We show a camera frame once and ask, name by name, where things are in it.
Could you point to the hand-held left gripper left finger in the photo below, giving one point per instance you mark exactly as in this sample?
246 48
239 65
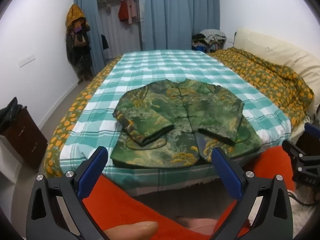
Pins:
92 171

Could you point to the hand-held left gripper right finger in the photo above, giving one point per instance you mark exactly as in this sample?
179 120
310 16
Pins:
226 173

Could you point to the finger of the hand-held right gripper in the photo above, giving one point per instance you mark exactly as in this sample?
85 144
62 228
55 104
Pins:
312 131
293 150

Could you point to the green patterned padded jacket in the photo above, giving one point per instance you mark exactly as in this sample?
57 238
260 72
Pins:
175 110

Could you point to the coat stand with dark clothes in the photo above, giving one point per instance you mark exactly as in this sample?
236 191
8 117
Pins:
80 52

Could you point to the pile of mixed clothes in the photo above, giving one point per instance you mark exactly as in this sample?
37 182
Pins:
210 38

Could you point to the metal clothes rack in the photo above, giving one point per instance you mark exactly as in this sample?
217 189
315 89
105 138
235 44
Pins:
140 17

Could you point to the person's left hand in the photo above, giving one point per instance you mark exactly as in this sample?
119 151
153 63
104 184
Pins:
130 231

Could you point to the white fluffy rug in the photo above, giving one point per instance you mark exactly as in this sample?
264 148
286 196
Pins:
300 212

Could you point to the person's orange pants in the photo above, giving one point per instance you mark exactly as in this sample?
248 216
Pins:
120 205

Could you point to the orange floral under sheet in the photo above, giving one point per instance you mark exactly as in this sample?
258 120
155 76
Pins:
72 110

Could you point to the orange floral quilt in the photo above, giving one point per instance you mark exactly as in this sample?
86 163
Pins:
270 80

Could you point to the dark wooden nightstand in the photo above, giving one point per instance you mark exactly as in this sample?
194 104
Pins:
25 137

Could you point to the cream padded headboard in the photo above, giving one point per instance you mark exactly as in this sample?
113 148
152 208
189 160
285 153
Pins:
280 45

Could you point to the dark cloth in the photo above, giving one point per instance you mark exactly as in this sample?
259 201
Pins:
8 112

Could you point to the teal checked bed sheet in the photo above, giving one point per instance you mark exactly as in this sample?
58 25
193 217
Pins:
162 65

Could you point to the black hanging garment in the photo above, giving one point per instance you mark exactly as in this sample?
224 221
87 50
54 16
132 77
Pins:
105 42

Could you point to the narrow blue curtain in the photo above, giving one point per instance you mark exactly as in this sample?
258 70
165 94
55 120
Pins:
88 30

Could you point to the orange floral hooded cloth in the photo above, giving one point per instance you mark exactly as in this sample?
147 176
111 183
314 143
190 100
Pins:
74 15

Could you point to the red hanging garment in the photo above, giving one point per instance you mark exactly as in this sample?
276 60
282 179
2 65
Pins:
123 11

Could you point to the pink hanging garment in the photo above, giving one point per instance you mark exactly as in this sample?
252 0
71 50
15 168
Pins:
132 11

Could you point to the wide blue curtain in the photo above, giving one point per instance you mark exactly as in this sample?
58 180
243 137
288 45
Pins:
180 15

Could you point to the white wall switch panel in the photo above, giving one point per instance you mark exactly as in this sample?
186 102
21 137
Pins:
27 60

